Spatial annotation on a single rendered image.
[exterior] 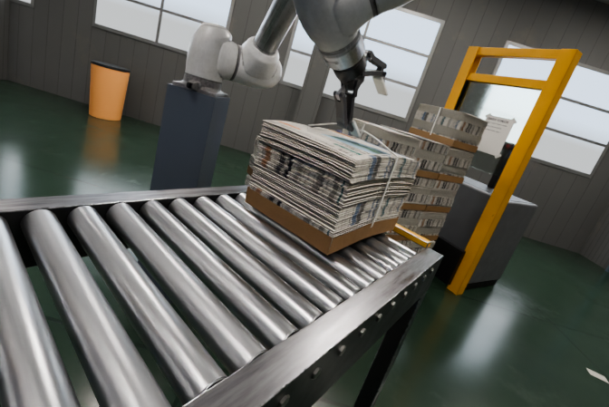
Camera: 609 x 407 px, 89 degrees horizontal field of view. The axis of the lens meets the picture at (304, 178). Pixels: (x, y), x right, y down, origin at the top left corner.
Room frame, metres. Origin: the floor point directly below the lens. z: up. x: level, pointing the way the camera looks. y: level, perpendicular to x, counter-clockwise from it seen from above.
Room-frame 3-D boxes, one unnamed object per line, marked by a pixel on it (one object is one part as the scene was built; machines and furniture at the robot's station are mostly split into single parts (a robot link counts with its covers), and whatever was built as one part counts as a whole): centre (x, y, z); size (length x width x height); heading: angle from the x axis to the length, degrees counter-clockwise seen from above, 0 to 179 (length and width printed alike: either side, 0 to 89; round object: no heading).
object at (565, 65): (2.24, -1.40, 0.93); 0.09 x 0.09 x 1.85; 34
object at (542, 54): (2.51, -1.22, 1.82); 0.75 x 0.06 x 0.06; 34
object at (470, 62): (2.78, -1.03, 0.93); 0.09 x 0.09 x 1.85; 34
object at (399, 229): (0.98, -0.23, 0.81); 0.43 x 0.03 x 0.02; 54
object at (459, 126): (2.27, -0.86, 0.65); 0.39 x 0.30 x 1.29; 34
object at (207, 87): (1.32, 0.53, 1.03); 0.22 x 0.18 x 0.06; 0
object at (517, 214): (2.72, -1.52, 0.40); 0.70 x 0.55 x 0.80; 34
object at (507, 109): (2.52, -1.23, 1.28); 0.57 x 0.01 x 0.65; 34
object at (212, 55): (1.35, 0.52, 1.17); 0.18 x 0.16 x 0.22; 122
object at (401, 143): (1.94, -0.36, 0.95); 0.38 x 0.29 x 0.23; 34
